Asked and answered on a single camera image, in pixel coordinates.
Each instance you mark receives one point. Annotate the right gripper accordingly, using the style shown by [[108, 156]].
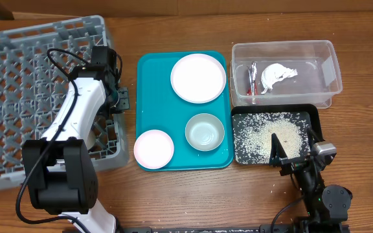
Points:
[[296, 160]]

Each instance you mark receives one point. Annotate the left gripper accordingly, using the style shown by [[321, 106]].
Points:
[[125, 105]]

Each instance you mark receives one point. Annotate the small pink bowl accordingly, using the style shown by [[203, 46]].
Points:
[[153, 149]]

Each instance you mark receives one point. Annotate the red snack wrapper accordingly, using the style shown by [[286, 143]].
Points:
[[252, 72]]

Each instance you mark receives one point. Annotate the white napkin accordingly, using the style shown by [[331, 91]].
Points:
[[275, 73]]

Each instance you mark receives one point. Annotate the white round plate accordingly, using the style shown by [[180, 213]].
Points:
[[198, 78]]

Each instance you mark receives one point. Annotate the grey bowl of rice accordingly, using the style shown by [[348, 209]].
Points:
[[204, 132]]

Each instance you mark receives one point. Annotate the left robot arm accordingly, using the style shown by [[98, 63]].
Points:
[[61, 182]]

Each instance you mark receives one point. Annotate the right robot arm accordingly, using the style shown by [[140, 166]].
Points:
[[327, 206]]

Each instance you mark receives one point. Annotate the grey dishwasher rack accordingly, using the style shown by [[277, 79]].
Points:
[[34, 61]]

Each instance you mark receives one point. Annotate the teal plastic tray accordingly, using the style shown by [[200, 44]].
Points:
[[159, 107]]

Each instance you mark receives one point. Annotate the spilled white rice pile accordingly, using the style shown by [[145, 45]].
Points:
[[252, 135]]

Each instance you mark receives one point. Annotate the black tray bin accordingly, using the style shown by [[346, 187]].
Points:
[[308, 108]]

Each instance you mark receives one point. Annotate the clear plastic bin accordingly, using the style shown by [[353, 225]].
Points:
[[318, 79]]

